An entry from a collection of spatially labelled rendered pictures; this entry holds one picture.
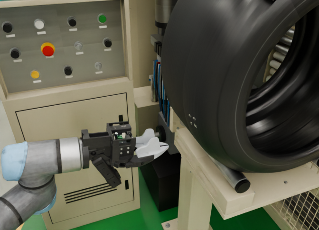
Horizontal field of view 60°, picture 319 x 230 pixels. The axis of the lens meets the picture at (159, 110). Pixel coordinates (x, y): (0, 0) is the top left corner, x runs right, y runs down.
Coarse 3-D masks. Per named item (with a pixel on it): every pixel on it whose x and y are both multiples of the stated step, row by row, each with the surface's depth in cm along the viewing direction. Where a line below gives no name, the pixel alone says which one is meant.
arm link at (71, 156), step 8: (64, 144) 58; (72, 144) 58; (80, 144) 60; (64, 152) 57; (72, 152) 58; (80, 152) 58; (64, 160) 57; (72, 160) 57; (80, 160) 58; (64, 168) 58; (72, 168) 58; (80, 168) 59
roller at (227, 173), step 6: (204, 150) 86; (210, 156) 83; (216, 162) 80; (222, 168) 77; (228, 168) 76; (228, 174) 75; (234, 174) 74; (240, 174) 74; (228, 180) 75; (234, 180) 73; (240, 180) 72; (246, 180) 72; (234, 186) 73; (240, 186) 72; (246, 186) 73; (240, 192) 73
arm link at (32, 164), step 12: (12, 144) 57; (24, 144) 56; (36, 144) 57; (48, 144) 57; (12, 156) 54; (24, 156) 54; (36, 156) 55; (48, 156) 56; (60, 156) 57; (12, 168) 54; (24, 168) 54; (36, 168) 55; (48, 168) 56; (60, 168) 57; (12, 180) 56; (24, 180) 57; (36, 180) 57; (48, 180) 60
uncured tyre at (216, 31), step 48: (192, 0) 59; (240, 0) 48; (288, 0) 46; (192, 48) 55; (240, 48) 49; (192, 96) 57; (240, 96) 53; (288, 96) 95; (240, 144) 60; (288, 144) 85
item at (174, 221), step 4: (172, 220) 166; (176, 220) 166; (164, 224) 164; (168, 224) 163; (172, 224) 164; (176, 224) 164; (164, 228) 162; (168, 228) 162; (172, 228) 162; (176, 228) 162; (208, 228) 162
